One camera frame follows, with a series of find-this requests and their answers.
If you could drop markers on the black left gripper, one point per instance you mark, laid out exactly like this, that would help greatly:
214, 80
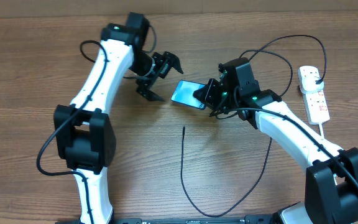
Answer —
164, 61

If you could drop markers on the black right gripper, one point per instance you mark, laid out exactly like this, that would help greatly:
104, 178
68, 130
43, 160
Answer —
208, 95

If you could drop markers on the Samsung Galaxy smartphone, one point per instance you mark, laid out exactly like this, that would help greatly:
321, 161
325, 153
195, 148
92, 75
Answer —
183, 94

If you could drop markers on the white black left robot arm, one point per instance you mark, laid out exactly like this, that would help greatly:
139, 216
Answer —
85, 137

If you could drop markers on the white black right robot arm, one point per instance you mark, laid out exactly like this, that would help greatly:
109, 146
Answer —
331, 187

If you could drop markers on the white charger plug adapter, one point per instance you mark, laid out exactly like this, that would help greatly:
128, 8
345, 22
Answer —
310, 84

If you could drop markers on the white power strip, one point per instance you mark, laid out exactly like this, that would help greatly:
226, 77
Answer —
315, 103

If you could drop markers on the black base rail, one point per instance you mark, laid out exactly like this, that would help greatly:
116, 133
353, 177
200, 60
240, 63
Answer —
248, 219

